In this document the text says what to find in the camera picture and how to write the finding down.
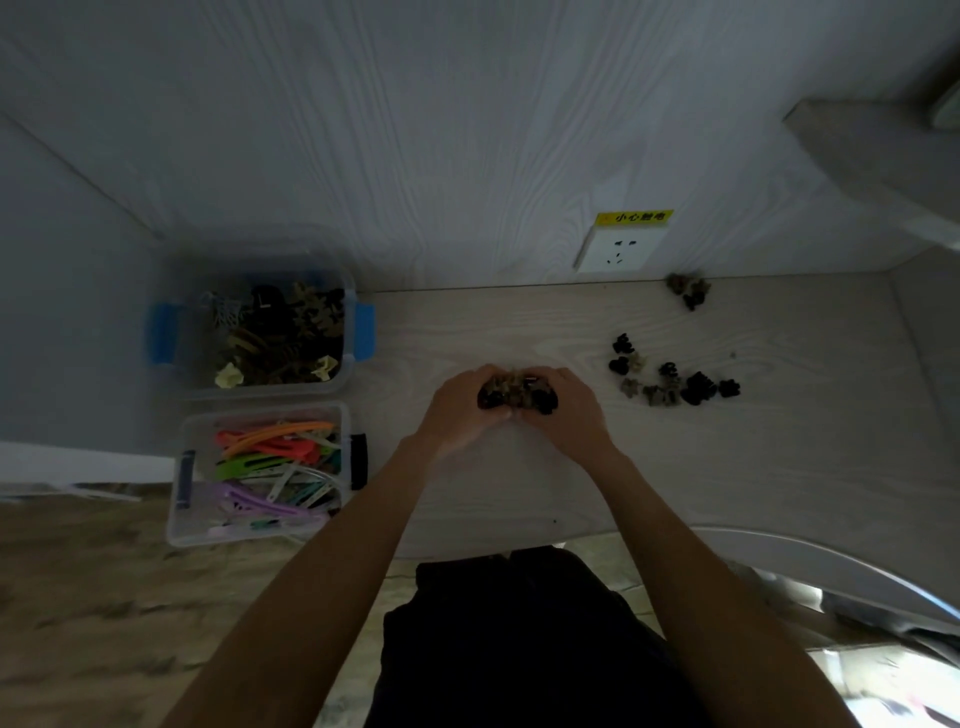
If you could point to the person's right hand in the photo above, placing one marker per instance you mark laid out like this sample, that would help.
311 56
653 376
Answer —
577 424

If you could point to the person's left hand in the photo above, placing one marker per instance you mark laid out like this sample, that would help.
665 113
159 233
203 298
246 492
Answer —
454 412

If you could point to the clear box black latches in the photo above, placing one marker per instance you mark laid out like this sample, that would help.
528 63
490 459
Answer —
358 457

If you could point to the pile of assorted hair clips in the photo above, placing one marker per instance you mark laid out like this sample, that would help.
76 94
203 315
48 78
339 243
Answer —
696 388

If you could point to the bundle of long pastel clips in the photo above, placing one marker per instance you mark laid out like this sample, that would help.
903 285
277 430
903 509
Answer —
307 491

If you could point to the long coral hair clip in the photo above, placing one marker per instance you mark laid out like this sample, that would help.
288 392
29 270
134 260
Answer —
289 448

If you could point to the long green hair clip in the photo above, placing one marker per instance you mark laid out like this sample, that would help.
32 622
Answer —
240 466

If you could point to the long purple hair clip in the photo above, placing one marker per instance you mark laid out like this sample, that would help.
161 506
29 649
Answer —
240 495

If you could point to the clear box blue latches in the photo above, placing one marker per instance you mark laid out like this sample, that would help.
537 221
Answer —
161 334

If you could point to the person's left forearm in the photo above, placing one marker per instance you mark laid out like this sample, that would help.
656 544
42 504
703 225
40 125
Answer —
322 600

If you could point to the person's right forearm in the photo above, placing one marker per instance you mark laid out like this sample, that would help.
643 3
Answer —
697 600

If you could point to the person's black clothing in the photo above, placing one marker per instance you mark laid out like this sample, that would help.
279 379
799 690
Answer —
525 660

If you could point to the yellow warning sticker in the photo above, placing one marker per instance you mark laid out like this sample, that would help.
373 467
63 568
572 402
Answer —
634 217

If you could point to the white corner shelf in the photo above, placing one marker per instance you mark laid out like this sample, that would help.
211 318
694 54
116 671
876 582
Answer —
877 157

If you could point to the white wall socket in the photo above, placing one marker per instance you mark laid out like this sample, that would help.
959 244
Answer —
619 251

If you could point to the white metal frame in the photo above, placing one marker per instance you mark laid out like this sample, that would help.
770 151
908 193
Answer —
45 491

